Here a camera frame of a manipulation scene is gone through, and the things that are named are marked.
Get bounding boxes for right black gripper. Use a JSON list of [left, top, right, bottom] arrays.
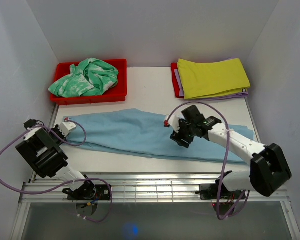
[[169, 118, 195, 149]]

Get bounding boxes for light blue trousers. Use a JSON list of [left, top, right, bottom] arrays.
[[62, 107, 255, 165]]

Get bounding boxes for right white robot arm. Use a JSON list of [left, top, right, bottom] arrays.
[[164, 105, 292, 199]]

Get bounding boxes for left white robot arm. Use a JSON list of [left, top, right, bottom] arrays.
[[15, 119, 97, 201]]

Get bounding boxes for yellow folded trousers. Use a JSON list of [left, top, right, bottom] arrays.
[[177, 57, 251, 100]]

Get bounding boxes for green white patterned trousers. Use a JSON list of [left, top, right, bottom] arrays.
[[48, 58, 119, 98]]

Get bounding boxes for red folded trousers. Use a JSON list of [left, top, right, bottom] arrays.
[[170, 62, 184, 99]]

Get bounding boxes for lilac folded trousers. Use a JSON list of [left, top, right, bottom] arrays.
[[174, 57, 250, 101]]

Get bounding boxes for red plastic bin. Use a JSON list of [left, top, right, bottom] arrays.
[[48, 58, 128, 106]]

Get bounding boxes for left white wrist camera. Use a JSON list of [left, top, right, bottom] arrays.
[[58, 121, 77, 137]]

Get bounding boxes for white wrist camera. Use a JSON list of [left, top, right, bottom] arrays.
[[163, 114, 187, 133], [58, 121, 77, 137]]

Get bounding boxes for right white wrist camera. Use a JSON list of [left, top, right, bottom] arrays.
[[163, 114, 187, 133]]

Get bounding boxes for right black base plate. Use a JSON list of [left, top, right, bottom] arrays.
[[195, 183, 243, 200]]

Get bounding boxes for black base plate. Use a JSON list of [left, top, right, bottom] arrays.
[[195, 183, 243, 200], [62, 182, 111, 201]]

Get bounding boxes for aluminium rail frame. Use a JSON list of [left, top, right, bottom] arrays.
[[11, 170, 300, 240]]

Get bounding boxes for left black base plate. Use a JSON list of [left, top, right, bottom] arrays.
[[62, 182, 111, 201]]

